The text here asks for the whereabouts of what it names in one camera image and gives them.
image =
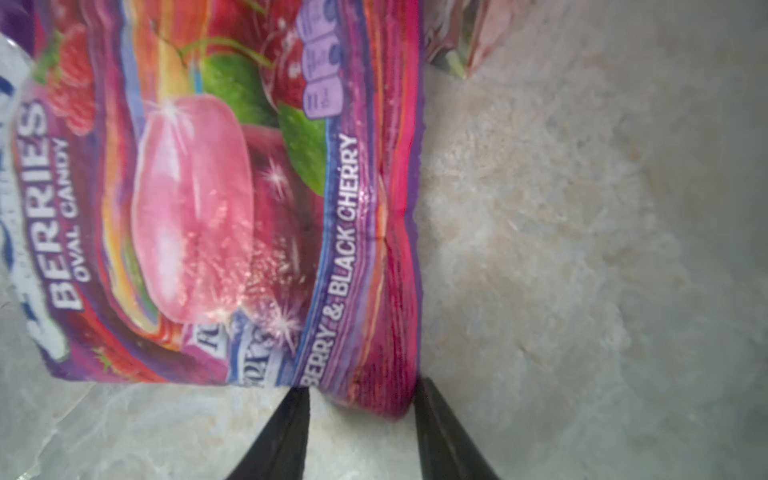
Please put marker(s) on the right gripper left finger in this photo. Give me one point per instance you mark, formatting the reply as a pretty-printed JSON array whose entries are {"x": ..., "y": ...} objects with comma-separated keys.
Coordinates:
[{"x": 279, "y": 452}]

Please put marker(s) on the purple Fox's candy bag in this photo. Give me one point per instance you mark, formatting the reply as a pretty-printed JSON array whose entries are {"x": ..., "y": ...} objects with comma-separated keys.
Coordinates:
[{"x": 217, "y": 192}]

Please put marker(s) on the floral paper bag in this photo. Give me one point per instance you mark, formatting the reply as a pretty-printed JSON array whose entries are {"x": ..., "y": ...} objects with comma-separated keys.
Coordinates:
[{"x": 461, "y": 34}]

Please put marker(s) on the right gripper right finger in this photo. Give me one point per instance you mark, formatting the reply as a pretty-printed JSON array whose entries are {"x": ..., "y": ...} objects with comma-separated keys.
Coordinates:
[{"x": 446, "y": 451}]

